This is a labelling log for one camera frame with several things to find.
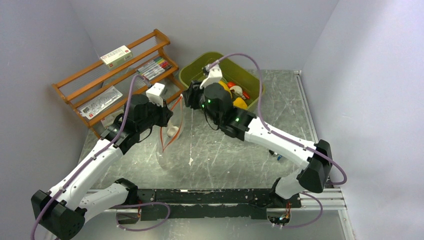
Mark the yellow toy bell pepper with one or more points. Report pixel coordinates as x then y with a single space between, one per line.
240 103

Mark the white green box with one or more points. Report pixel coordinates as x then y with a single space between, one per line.
116 57

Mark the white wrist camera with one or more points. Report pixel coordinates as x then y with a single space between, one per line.
154 94
213 75

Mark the white toy mushroom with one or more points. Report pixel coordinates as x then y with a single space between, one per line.
172 129

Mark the clear zip top bag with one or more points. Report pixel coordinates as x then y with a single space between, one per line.
171 144

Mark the white toy garlic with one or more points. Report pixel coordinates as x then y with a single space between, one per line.
237 90

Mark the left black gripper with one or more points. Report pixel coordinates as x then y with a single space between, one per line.
165 113

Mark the wooden shelf rack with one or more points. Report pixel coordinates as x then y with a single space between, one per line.
93 80

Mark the blue stapler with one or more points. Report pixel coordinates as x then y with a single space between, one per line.
274 154

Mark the pack of coloured markers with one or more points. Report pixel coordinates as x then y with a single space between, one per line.
154 68

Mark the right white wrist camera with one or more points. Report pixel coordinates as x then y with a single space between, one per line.
213 75

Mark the olive green plastic basin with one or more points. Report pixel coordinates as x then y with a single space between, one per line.
231 71

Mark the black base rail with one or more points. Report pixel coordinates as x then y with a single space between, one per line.
155 204

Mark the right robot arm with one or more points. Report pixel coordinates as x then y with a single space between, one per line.
312 159

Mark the clear flat plastic package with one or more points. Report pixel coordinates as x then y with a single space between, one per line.
99 103

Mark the yellow toy mango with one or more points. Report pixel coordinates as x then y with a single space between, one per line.
226 88

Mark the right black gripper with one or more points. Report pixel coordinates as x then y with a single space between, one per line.
191 94

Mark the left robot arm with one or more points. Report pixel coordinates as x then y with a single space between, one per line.
65 208

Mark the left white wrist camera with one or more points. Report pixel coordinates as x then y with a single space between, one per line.
154 94

